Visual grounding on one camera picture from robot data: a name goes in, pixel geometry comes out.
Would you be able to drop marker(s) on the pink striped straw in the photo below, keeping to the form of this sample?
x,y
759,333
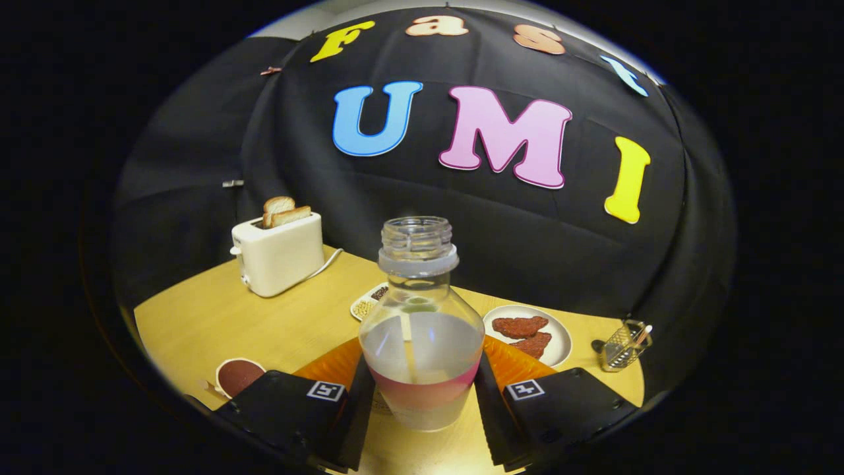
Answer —
x,y
644,333

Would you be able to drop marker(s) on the round wooden coaster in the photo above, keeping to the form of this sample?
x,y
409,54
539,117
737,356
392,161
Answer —
x,y
379,404

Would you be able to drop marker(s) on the white divided dish with grains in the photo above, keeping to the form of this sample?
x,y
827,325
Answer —
x,y
364,305

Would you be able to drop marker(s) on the red meat patty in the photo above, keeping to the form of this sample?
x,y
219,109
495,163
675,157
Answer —
x,y
534,345
519,326

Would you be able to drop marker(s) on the red clip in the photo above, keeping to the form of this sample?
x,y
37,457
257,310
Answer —
x,y
270,70

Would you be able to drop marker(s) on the clear juice bottle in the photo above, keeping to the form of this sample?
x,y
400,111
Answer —
x,y
422,343

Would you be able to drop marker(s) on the white toaster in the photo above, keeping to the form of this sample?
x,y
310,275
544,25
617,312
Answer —
x,y
280,257

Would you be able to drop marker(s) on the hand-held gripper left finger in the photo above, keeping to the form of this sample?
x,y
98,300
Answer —
x,y
356,422

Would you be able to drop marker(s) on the toast slice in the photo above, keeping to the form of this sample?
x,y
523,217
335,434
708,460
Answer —
x,y
278,204
293,216

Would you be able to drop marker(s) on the white round plate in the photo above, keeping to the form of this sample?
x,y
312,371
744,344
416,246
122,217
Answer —
x,y
559,330

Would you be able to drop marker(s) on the metal clip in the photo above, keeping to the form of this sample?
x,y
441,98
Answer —
x,y
232,183

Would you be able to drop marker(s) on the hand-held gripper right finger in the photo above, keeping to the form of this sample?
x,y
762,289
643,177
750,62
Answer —
x,y
491,415

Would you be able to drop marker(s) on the wooden table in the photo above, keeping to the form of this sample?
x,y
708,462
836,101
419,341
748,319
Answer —
x,y
217,316

